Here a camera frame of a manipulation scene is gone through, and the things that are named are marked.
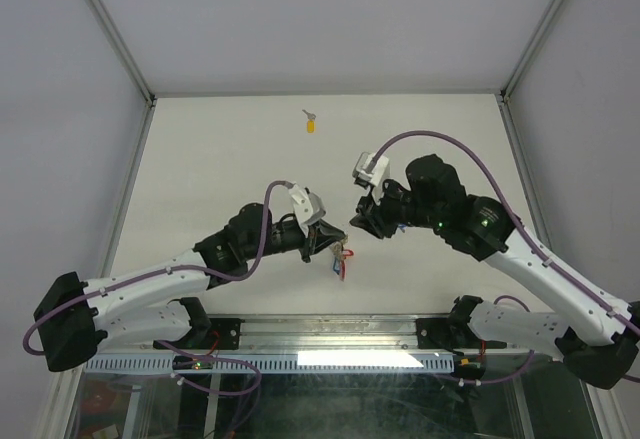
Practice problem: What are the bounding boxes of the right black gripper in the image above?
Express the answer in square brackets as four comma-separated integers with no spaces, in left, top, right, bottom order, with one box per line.
[349,176,445,240]

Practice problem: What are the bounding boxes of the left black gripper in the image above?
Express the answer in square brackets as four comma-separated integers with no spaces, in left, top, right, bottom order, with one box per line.
[243,218,344,262]

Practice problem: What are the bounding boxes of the red grey keyring holder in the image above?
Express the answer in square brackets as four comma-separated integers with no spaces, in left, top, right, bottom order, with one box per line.
[330,242,348,265]

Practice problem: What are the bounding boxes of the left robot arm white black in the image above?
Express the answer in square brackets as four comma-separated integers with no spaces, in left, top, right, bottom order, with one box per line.
[34,203,346,372]

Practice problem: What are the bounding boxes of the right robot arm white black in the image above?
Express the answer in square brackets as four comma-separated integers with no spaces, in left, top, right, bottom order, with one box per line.
[350,152,639,390]

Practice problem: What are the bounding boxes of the yellow tag key far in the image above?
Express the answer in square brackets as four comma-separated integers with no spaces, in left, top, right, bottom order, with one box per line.
[302,109,317,134]

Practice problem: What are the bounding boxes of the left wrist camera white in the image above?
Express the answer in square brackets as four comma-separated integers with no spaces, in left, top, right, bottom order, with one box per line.
[288,183,326,227]

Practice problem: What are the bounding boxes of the aluminium front rail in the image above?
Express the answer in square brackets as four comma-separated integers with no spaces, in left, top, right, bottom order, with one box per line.
[62,312,601,358]

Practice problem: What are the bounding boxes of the grey slotted cable duct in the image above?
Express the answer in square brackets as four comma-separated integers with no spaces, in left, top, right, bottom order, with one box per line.
[84,351,455,376]

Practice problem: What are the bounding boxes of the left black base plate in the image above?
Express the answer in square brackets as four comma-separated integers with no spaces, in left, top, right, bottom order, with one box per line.
[168,316,243,351]

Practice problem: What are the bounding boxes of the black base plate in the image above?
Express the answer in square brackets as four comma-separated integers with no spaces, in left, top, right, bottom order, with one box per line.
[414,317,507,355]
[168,316,243,351]

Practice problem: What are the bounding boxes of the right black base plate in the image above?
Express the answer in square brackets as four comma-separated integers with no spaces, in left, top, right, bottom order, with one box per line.
[414,317,507,355]

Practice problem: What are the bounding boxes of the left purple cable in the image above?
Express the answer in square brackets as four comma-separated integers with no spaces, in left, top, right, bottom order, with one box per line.
[22,179,301,400]

